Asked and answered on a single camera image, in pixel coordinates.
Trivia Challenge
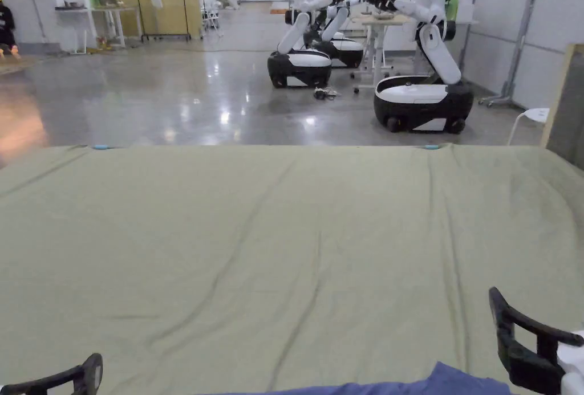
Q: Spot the large white and black robot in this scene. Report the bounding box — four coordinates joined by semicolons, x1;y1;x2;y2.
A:
360;0;475;134

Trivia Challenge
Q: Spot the blue garment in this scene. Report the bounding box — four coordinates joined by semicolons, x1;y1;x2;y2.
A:
200;360;513;395

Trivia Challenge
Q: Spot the black clothes rack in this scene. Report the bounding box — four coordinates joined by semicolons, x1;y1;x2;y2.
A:
131;0;193;43

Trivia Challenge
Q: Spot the wood-framed grey board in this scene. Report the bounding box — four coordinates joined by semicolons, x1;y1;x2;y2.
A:
540;43;584;169

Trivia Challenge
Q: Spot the metal pole stand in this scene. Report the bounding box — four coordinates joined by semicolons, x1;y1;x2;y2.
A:
478;0;546;108

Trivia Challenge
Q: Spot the wooden table with white legs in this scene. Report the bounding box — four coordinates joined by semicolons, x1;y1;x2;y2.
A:
350;11;411;95

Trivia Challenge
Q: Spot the bed with pale green sheet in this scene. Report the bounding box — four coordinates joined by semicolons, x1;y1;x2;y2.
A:
0;143;584;395

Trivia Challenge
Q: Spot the white round stool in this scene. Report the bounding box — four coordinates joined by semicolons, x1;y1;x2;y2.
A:
507;107;552;146

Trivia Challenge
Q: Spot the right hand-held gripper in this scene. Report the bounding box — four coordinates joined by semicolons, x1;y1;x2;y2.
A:
489;286;584;395

